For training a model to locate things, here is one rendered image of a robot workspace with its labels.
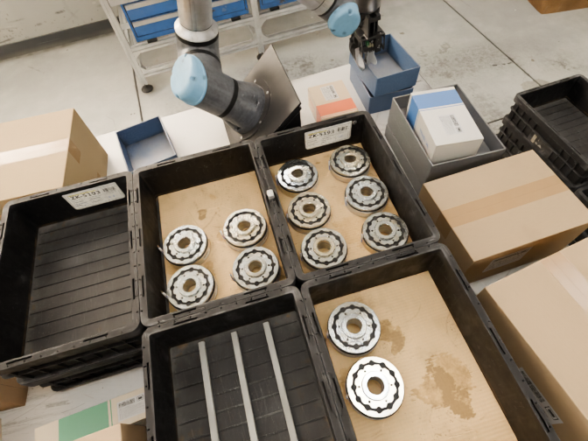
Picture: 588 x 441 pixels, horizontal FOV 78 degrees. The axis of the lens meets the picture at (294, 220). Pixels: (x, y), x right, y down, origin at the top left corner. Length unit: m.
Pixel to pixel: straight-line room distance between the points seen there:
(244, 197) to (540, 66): 2.41
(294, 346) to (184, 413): 0.24
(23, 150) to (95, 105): 1.71
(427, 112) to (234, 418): 0.84
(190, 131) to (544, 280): 1.09
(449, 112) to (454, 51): 1.90
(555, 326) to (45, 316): 1.02
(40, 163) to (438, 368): 1.06
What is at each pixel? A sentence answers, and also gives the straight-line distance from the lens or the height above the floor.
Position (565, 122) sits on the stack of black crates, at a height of 0.49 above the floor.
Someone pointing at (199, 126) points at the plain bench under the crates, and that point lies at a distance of 1.35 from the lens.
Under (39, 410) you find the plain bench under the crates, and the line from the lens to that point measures 1.09.
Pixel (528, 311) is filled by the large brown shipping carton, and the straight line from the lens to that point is 0.81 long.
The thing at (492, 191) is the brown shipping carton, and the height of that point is 0.86.
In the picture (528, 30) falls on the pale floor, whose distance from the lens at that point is 3.31.
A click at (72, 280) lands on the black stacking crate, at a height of 0.83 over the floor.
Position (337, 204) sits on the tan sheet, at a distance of 0.91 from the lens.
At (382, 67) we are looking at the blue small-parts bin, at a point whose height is 0.78.
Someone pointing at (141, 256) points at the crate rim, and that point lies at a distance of 0.82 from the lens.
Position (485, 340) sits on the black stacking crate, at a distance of 0.75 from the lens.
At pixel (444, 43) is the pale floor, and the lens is 3.02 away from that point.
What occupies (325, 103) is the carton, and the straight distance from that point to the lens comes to 1.24.
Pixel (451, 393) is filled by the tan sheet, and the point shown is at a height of 0.83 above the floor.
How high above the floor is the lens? 1.58
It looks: 58 degrees down
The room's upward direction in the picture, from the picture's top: 8 degrees counter-clockwise
